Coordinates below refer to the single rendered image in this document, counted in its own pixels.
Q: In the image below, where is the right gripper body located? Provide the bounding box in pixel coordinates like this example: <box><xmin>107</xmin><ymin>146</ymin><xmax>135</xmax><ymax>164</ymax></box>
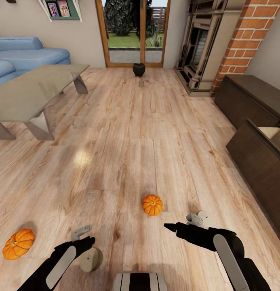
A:
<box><xmin>176</xmin><ymin>222</ymin><xmax>201</xmax><ymax>246</ymax></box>

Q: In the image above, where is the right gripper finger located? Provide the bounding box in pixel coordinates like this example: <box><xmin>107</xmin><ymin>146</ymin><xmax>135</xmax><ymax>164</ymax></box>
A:
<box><xmin>164</xmin><ymin>224</ymin><xmax>177</xmax><ymax>232</ymax></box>

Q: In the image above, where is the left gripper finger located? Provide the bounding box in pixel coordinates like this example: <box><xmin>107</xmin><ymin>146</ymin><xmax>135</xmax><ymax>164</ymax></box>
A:
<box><xmin>85</xmin><ymin>236</ymin><xmax>96</xmax><ymax>246</ymax></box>

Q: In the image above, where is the pumpkin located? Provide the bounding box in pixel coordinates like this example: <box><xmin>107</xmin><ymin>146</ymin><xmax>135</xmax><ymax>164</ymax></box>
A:
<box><xmin>142</xmin><ymin>194</ymin><xmax>163</xmax><ymax>216</ymax></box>
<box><xmin>2</xmin><ymin>228</ymin><xmax>35</xmax><ymax>260</ymax></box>

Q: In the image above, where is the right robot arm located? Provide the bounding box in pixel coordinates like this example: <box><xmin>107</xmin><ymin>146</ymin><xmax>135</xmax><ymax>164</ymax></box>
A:
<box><xmin>164</xmin><ymin>213</ymin><xmax>271</xmax><ymax>291</ymax></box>

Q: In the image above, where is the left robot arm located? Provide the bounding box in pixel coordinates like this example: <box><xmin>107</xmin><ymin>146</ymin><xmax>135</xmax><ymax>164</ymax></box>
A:
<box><xmin>17</xmin><ymin>225</ymin><xmax>96</xmax><ymax>291</ymax></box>

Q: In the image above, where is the cauldron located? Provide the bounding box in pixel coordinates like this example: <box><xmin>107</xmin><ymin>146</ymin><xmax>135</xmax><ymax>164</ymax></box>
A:
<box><xmin>133</xmin><ymin>63</ymin><xmax>145</xmax><ymax>77</ymax></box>

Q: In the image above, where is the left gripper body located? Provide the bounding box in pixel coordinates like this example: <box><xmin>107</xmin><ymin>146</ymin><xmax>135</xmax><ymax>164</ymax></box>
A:
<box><xmin>74</xmin><ymin>237</ymin><xmax>92</xmax><ymax>256</ymax></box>

